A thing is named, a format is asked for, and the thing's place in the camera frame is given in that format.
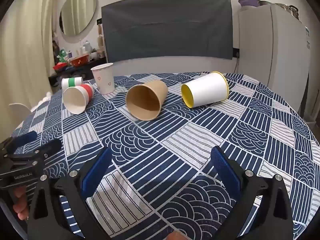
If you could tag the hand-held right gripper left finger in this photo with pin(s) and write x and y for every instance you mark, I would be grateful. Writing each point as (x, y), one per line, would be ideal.
(97, 172)

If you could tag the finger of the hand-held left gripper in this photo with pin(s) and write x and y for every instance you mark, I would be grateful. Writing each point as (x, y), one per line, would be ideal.
(51, 146)
(25, 138)

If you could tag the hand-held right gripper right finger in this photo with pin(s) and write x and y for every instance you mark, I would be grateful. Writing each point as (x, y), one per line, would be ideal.
(225, 167)

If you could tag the white cup red stripe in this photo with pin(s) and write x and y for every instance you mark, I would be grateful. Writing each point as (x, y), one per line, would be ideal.
(75, 100)

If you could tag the white cup green stripe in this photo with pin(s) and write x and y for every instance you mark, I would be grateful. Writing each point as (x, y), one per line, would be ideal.
(72, 81)

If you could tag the white cup yellow inside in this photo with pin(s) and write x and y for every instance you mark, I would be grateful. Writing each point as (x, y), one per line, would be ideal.
(207, 90)

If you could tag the brown paper cup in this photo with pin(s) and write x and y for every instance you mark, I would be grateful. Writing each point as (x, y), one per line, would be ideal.
(143, 102)

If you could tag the white cup heart print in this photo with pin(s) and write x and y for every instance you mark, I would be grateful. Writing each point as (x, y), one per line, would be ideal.
(103, 80)

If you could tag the person's left hand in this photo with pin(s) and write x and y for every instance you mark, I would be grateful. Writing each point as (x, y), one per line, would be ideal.
(20, 203)

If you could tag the person's right hand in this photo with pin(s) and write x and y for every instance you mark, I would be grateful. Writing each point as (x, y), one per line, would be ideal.
(176, 236)

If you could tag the white chair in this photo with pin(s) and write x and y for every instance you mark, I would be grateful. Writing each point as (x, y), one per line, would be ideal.
(18, 108)

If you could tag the blue patterned tablecloth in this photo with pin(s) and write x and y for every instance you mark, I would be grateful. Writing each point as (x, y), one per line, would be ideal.
(175, 142)

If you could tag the cream curtain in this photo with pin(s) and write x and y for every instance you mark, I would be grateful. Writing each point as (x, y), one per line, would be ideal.
(25, 50)

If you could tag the red bowl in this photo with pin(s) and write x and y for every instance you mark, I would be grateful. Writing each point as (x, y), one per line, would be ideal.
(78, 60)

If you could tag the dark side table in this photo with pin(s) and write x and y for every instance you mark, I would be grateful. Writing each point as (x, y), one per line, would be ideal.
(96, 63)

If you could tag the white teapot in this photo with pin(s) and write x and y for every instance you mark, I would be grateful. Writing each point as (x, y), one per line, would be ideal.
(86, 46)

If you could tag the white refrigerator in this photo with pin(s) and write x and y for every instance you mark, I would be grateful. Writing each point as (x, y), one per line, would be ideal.
(270, 55)

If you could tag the dark grey cloth cover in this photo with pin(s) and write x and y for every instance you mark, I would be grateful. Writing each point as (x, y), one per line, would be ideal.
(167, 27)

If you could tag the purple bowl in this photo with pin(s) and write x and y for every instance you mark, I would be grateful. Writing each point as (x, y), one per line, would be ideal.
(247, 2)

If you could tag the metal pot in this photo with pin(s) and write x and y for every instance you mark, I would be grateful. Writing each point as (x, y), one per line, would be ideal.
(290, 10)

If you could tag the wall socket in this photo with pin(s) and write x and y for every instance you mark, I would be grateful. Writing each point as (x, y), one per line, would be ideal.
(236, 52)

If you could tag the round wall mirror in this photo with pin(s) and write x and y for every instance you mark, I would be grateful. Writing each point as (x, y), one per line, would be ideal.
(78, 11)

